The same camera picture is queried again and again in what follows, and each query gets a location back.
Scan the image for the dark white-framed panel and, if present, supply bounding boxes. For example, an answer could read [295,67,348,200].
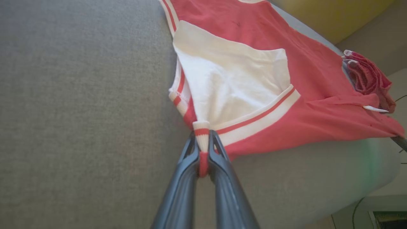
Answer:
[369,211,407,229]

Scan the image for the red shorts with white trim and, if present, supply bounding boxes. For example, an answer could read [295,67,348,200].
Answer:
[342,49,397,114]

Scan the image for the grey fabric sofa seat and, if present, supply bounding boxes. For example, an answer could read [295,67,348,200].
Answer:
[0,0,402,229]

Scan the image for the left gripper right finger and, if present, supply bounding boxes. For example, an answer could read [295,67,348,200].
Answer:
[207,130,260,229]

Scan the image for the grey-brown sofa armrest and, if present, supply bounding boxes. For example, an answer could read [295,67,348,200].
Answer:
[335,0,407,77]

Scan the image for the red and white jersey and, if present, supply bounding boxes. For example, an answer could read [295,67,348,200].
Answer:
[158,0,406,178]

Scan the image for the yellow sofa cushion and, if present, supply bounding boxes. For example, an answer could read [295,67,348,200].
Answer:
[270,0,398,45]

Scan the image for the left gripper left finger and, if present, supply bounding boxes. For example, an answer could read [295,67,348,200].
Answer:
[151,131,201,229]

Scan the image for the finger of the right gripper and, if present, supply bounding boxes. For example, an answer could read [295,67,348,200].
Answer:
[390,136,407,152]

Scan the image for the thin black floor cable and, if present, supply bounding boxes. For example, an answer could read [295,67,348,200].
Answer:
[352,197,367,229]

